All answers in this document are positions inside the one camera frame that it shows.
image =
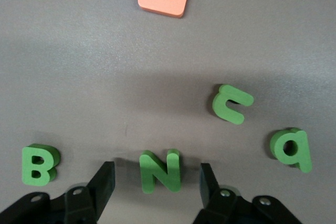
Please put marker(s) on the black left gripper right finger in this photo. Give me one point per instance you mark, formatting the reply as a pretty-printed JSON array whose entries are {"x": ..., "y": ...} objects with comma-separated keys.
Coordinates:
[{"x": 210, "y": 190}]

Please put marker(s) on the green foam lowercase letter n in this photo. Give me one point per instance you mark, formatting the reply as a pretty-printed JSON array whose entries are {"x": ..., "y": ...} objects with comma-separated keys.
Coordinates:
[{"x": 219, "y": 104}]

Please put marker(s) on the green foam capital letter B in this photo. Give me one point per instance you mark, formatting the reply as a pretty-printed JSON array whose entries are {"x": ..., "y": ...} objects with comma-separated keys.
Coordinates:
[{"x": 27, "y": 166}]

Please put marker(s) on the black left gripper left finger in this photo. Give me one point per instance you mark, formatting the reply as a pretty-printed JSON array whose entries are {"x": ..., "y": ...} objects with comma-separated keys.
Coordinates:
[{"x": 99, "y": 190}]

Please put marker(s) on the green foam capital letter N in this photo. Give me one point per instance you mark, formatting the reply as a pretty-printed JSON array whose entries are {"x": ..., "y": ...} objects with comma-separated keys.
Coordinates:
[{"x": 160, "y": 172}]

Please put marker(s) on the green foam lowercase letter a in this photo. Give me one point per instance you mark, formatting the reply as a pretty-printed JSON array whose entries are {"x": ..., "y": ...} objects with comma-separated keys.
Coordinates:
[{"x": 304, "y": 153}]

